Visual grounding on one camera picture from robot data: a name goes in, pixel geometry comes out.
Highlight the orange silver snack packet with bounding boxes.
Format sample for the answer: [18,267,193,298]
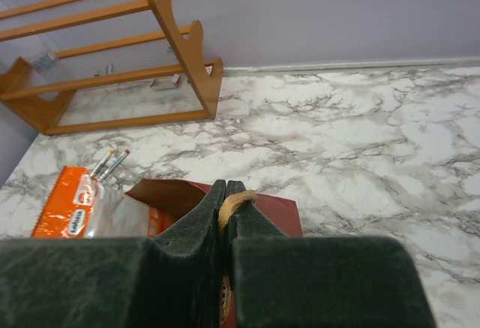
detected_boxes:
[31,167,158,239]

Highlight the small patterned cup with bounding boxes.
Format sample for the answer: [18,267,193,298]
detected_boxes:
[31,50,59,74]

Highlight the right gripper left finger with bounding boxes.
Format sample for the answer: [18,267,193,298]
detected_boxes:
[1,180,227,327]

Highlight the red brown paper bag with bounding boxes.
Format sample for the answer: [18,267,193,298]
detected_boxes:
[124,178,304,328]

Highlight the orange wooden rack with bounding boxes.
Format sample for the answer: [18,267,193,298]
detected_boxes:
[1,0,223,135]

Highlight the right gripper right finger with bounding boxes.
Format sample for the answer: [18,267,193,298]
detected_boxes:
[223,181,436,327]

